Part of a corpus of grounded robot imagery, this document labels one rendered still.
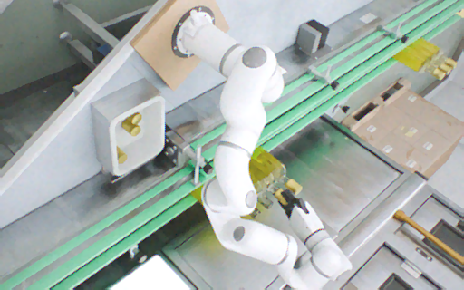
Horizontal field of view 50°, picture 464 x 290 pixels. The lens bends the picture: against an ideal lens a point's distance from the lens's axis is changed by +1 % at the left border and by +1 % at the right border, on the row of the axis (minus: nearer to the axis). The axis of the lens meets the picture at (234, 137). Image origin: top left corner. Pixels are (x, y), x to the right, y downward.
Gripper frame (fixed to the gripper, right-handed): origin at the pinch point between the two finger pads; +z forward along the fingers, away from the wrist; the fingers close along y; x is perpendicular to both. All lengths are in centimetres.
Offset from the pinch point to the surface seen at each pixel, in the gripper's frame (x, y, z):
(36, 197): 68, 10, 24
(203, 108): 13.5, 15.6, 32.8
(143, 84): 34, 33, 31
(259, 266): 14.4, -12.6, -10.9
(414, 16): -98, 14, 51
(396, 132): -301, -234, 153
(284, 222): -1.5, -12.5, -0.7
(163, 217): 36.2, -3.3, 11.9
